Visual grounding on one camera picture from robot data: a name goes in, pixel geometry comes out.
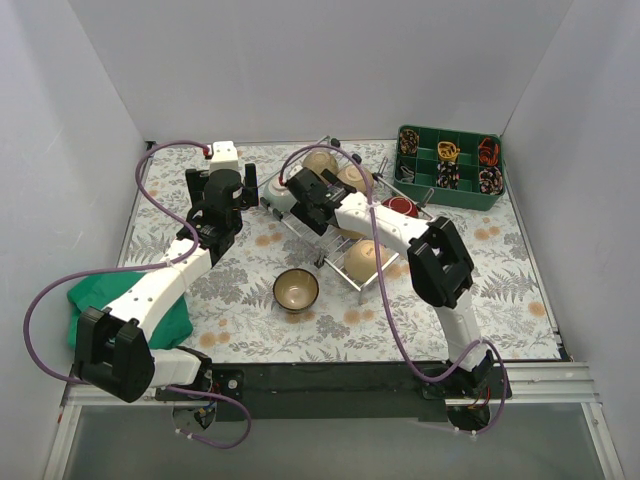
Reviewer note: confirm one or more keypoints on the grey folded socks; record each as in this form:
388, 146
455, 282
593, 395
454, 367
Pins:
406, 174

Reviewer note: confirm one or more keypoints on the orange navy striped rolled tie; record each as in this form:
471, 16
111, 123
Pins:
489, 152

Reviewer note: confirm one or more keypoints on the silver metal dish rack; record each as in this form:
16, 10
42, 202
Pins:
330, 249

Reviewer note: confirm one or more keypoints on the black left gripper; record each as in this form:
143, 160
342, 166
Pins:
195, 181

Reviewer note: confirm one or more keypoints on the black white floral rolled tie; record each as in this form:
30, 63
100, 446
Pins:
448, 175

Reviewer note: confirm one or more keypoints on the green divided plastic box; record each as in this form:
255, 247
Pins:
424, 163

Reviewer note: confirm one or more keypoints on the red ceramic bowl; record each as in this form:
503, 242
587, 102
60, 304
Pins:
401, 205

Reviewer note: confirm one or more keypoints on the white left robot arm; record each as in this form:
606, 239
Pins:
112, 350

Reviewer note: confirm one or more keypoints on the dark yellow patterned rolled tie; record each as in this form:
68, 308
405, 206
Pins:
408, 142

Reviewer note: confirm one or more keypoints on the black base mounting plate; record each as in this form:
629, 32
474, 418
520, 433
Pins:
352, 390

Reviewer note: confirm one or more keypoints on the black pink floral rolled tie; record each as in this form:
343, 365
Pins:
491, 181

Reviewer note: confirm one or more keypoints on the green folded garment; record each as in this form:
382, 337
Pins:
99, 290

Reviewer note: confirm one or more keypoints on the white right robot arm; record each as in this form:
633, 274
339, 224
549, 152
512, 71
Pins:
440, 268

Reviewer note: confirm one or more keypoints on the beige bowl white flower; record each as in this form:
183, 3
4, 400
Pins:
352, 176

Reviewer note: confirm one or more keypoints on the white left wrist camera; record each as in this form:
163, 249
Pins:
221, 155

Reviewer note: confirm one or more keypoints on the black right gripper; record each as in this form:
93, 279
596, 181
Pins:
304, 198

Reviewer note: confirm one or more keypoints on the pale green ribbed bowl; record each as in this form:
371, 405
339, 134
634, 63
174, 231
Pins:
278, 196

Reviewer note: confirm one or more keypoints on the beige bowl bird motif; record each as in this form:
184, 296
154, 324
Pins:
360, 261

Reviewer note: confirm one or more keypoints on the olive beige plain bowl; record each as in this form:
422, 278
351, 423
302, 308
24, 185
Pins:
320, 160

